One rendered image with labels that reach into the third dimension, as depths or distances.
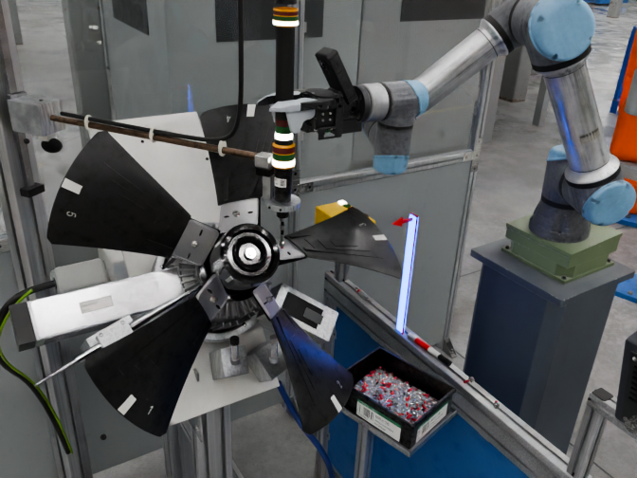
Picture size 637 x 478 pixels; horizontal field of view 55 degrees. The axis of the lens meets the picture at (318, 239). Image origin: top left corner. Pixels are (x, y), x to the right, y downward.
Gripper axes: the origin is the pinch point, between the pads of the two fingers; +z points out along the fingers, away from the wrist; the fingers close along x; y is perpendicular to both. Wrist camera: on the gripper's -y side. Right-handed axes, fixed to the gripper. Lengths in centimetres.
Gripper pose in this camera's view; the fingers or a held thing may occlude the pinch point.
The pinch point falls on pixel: (269, 101)
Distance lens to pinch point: 112.4
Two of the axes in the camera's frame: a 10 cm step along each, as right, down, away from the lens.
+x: -5.2, -4.1, 7.5
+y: -0.5, 8.9, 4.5
